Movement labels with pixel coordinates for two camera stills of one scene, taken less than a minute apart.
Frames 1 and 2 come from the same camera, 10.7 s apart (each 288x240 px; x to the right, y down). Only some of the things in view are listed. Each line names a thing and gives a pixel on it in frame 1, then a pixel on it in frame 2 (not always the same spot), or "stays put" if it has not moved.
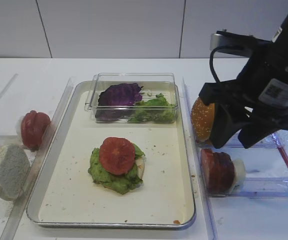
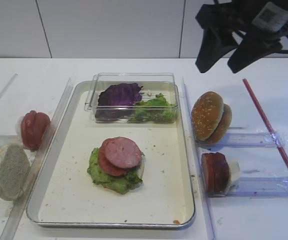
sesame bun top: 202,120 stays put
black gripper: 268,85 -> 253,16
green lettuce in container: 155,110 stays put
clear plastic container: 134,98 stays put
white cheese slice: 240,180 -> 234,170
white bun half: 10,170 stays put
